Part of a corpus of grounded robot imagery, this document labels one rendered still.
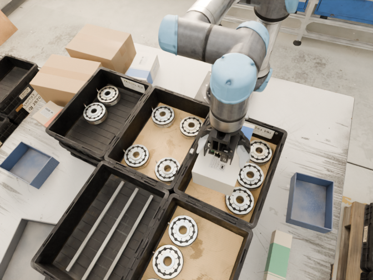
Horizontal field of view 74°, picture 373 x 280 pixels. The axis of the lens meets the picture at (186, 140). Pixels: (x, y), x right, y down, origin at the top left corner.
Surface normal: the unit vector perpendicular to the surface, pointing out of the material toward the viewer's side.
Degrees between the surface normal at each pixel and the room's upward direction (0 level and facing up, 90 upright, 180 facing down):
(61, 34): 0
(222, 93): 88
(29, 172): 0
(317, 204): 0
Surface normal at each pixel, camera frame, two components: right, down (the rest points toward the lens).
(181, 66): -0.07, -0.49
